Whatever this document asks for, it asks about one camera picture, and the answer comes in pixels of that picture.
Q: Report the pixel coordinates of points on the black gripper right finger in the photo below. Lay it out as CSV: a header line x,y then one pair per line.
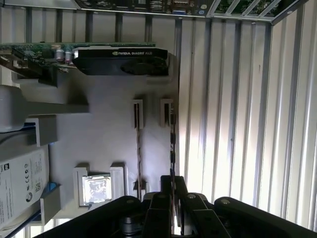
x,y
200,218

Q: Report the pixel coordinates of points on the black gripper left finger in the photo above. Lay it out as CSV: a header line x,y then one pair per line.
x,y
158,218

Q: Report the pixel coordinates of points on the RAM stick with black chips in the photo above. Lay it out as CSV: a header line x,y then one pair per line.
x,y
173,148

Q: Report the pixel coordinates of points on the silver CPU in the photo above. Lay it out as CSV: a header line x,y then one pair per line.
x,y
97,189

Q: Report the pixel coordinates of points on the grey parts rack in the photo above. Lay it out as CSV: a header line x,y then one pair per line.
x,y
104,148

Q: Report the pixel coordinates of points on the hard disk in blue carrier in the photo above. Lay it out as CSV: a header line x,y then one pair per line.
x,y
22,178

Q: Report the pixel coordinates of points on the black graphics card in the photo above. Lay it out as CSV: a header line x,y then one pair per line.
x,y
119,64

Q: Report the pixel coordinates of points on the black PC case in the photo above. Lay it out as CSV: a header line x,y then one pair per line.
x,y
211,10

